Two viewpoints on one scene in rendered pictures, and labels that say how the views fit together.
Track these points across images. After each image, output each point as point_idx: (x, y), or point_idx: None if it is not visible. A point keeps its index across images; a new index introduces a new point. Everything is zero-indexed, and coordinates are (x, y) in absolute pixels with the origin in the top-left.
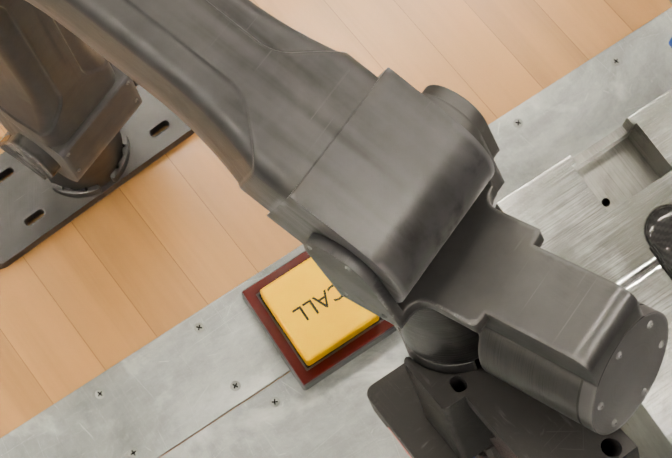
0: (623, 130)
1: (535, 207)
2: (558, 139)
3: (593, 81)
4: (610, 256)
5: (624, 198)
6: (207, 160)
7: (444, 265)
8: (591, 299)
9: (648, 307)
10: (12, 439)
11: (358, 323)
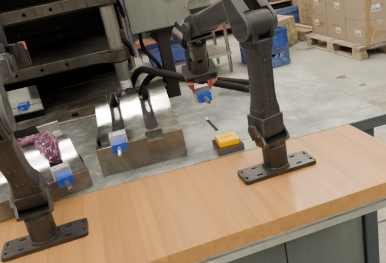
0: (148, 141)
1: (174, 128)
2: (159, 167)
3: (143, 174)
4: (165, 124)
5: (155, 138)
6: (244, 167)
7: None
8: (180, 22)
9: (173, 30)
10: (303, 134)
11: (220, 134)
